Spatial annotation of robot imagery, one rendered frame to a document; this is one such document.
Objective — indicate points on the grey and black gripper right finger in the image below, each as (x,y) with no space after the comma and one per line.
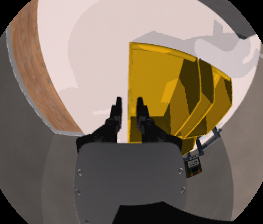
(149,131)

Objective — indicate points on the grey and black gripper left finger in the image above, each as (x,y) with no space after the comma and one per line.
(105,133)

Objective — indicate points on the dark grey metal shelf rack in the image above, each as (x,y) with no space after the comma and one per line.
(200,147)

